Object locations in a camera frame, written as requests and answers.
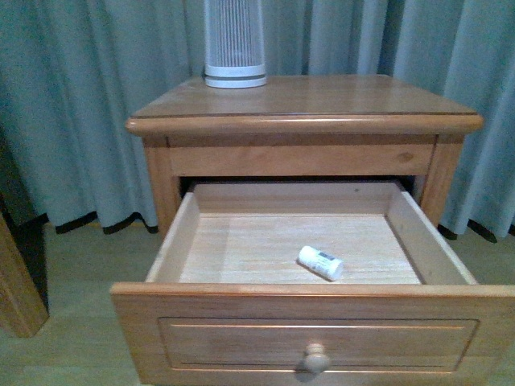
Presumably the wooden bed frame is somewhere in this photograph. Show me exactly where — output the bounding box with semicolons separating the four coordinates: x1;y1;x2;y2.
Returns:
1;202;49;338

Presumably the white cylindrical air purifier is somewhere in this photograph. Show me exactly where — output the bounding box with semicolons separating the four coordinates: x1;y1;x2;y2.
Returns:
204;0;266;89

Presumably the white medicine bottle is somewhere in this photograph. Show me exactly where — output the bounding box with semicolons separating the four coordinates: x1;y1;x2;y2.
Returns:
297;245;344;281

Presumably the wooden nightstand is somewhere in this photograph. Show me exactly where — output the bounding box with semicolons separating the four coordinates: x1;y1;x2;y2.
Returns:
126;75;484;233

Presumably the grey-green curtain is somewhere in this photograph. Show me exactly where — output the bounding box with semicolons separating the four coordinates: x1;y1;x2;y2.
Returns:
1;1;514;237

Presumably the wooden drawer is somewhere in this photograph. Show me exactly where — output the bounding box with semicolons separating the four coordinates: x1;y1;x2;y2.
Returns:
111;182;514;385

